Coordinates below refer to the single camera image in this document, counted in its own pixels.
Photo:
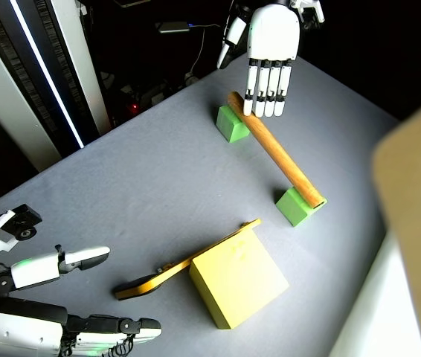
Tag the grey power adapter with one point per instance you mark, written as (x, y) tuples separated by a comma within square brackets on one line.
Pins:
[(173, 28)]

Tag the tan panel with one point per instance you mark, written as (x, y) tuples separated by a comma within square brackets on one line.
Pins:
[(418, 223)]

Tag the wooden rod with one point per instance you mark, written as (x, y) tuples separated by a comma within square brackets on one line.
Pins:
[(277, 152)]

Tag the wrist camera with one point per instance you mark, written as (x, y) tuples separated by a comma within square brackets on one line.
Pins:
[(24, 223)]

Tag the large yellow block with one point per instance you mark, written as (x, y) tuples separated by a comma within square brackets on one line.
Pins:
[(236, 279)]

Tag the grey table cloth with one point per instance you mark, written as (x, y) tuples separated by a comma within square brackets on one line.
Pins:
[(140, 178)]

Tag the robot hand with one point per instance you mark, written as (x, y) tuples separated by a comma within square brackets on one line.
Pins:
[(273, 33), (17, 334)]

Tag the white panel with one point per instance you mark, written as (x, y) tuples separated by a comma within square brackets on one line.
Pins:
[(374, 316)]

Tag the green block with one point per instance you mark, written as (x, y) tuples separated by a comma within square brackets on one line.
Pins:
[(229, 124), (292, 208)]

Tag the white power strip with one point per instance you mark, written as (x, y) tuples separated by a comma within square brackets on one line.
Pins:
[(151, 98)]

